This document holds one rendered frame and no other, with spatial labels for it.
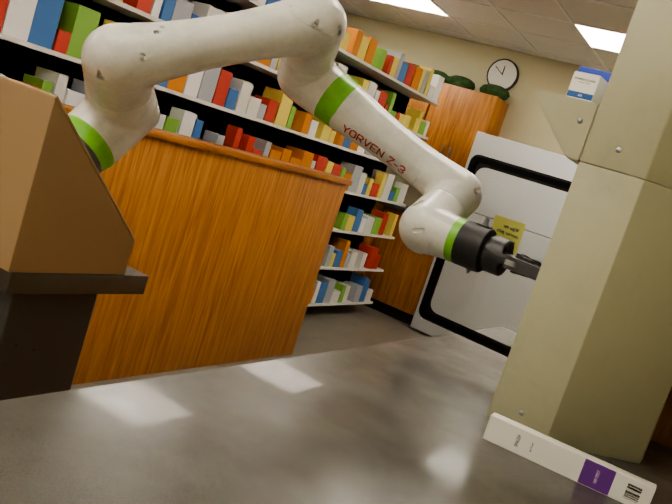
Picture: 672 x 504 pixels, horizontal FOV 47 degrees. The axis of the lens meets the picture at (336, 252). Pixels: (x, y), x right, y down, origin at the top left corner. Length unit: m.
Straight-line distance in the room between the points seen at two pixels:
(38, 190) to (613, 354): 1.00
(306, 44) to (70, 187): 0.54
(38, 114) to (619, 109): 0.96
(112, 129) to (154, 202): 1.86
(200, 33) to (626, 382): 0.99
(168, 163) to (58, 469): 2.70
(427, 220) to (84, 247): 0.66
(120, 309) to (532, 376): 2.42
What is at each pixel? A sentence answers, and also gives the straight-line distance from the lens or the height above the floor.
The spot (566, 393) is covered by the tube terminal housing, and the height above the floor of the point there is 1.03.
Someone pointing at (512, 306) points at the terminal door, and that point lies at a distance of 1.72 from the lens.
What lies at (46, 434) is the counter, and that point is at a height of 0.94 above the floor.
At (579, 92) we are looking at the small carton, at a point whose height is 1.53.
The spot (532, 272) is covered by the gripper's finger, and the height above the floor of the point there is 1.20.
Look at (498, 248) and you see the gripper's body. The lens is 1.51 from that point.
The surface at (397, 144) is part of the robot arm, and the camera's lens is 1.66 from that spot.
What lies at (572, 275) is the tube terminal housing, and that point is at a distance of 1.36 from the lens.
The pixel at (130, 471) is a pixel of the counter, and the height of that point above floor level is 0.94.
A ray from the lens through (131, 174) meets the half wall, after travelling 3.28.
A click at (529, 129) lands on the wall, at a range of 7.27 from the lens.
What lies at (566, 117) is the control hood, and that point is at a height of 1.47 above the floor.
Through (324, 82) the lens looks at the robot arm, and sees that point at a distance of 1.69.
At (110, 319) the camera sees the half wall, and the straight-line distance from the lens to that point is 3.50.
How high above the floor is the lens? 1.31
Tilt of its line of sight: 7 degrees down
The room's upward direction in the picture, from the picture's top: 18 degrees clockwise
